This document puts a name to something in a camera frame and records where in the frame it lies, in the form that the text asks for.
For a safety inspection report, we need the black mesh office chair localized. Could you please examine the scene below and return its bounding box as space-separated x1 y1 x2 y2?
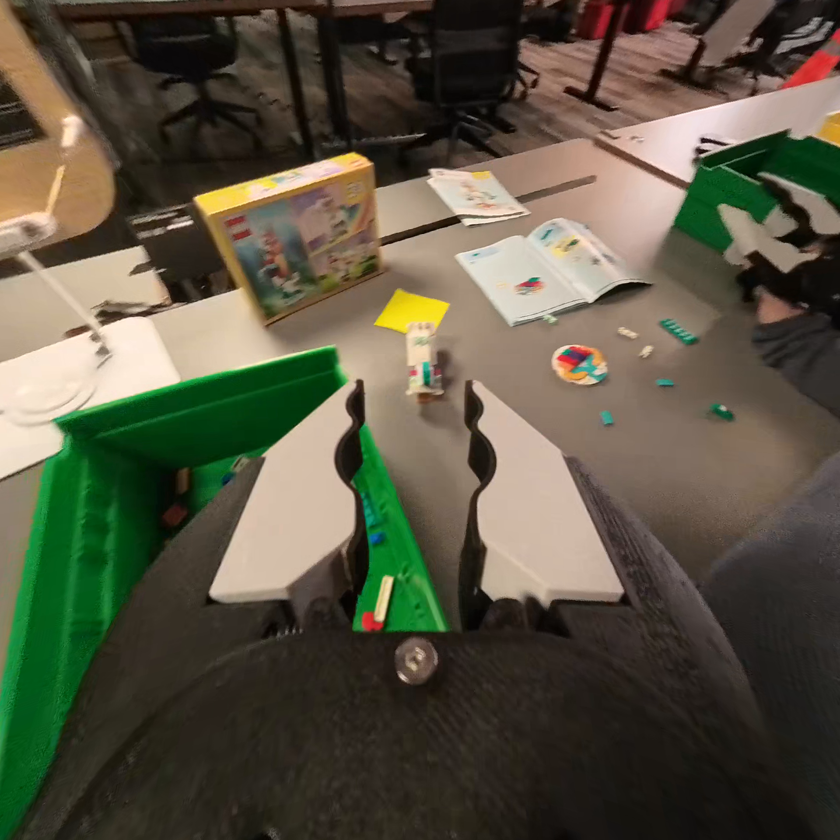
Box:
406 0 540 160

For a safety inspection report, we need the closed lego instruction booklet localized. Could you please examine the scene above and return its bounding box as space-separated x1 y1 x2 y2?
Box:
426 168 532 228

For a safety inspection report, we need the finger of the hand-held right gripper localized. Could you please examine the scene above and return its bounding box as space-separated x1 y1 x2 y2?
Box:
715 202 823 274
760 171 840 238

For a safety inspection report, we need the dark grey box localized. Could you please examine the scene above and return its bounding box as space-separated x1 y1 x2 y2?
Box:
130 205 232 304

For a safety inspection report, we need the yellow lego box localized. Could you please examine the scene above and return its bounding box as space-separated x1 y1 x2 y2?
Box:
193 152 385 326

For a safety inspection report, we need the pile of loose lego pieces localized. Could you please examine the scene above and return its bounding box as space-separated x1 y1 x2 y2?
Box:
161 453 421 632

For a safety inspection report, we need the lego instruction booklet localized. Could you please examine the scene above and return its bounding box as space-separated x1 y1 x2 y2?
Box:
454 217 655 328
426 168 532 228

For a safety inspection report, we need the yellow sticky note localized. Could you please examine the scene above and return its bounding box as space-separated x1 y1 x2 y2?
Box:
373 288 451 336

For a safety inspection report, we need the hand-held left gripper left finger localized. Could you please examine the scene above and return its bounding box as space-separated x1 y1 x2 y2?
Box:
207 378 367 606

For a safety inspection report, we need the green plastic bin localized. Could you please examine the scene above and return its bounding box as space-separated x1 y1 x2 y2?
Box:
0 346 452 840
672 129 840 255

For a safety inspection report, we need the wooden board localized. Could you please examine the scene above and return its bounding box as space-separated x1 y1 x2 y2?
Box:
0 0 117 248

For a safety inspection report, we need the orange traffic cone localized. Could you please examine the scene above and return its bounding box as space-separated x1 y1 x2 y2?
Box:
783 31 840 91

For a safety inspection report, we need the white lego unicorn build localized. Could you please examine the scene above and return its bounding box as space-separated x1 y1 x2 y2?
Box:
403 321 451 403

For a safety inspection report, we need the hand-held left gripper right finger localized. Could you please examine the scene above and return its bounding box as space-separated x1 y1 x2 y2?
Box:
458 378 626 606

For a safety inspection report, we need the person's right hand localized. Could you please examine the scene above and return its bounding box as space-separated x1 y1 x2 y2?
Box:
755 290 813 325

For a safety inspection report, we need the round colourful lego build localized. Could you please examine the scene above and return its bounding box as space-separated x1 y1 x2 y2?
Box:
550 344 610 387

